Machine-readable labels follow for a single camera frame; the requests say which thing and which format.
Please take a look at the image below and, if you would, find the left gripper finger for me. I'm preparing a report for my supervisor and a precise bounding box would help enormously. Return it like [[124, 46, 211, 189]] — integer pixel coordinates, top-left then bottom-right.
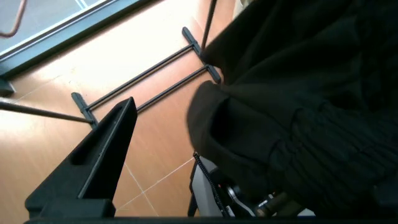
[[24, 96, 139, 218]]

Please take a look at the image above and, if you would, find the black garment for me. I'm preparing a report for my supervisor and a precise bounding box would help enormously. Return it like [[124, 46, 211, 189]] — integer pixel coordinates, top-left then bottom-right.
[[186, 0, 398, 218]]

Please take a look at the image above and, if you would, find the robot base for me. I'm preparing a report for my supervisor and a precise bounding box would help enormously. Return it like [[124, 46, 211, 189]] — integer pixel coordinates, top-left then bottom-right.
[[187, 152, 317, 218]]

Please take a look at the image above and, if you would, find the black clothes rack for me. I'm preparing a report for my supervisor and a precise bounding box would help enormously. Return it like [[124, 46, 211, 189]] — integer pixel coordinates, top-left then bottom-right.
[[0, 0, 223, 130]]

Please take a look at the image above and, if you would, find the window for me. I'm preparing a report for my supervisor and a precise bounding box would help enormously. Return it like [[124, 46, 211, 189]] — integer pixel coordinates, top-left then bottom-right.
[[0, 0, 149, 97]]

